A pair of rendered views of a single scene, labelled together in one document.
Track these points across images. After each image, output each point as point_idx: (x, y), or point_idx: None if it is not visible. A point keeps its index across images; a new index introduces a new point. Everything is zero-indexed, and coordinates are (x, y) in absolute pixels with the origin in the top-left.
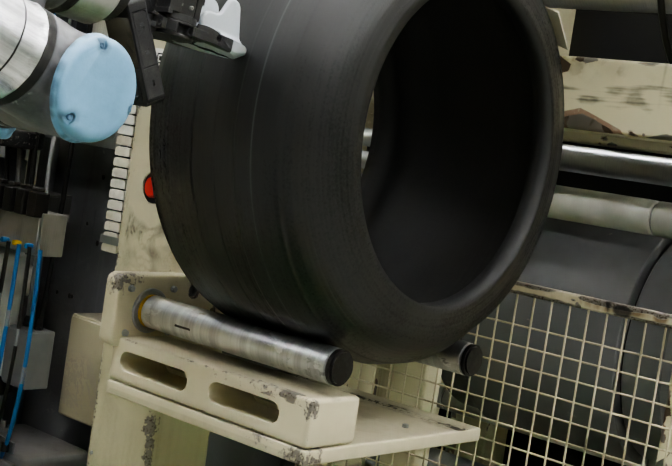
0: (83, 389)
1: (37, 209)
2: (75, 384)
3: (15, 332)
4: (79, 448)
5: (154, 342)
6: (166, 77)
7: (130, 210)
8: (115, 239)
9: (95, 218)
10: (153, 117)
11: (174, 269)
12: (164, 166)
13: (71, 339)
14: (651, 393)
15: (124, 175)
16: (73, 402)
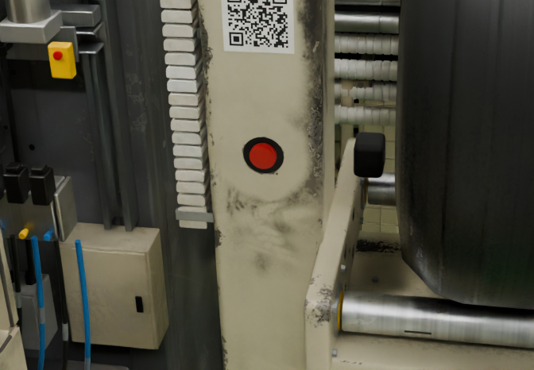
0: (105, 316)
1: (49, 194)
2: (90, 313)
3: (63, 328)
4: (116, 368)
5: (368, 348)
6: (476, 127)
7: (228, 184)
8: (204, 214)
9: (17, 120)
10: (450, 175)
11: (320, 239)
12: (479, 231)
13: (67, 271)
14: None
15: (196, 140)
16: (94, 329)
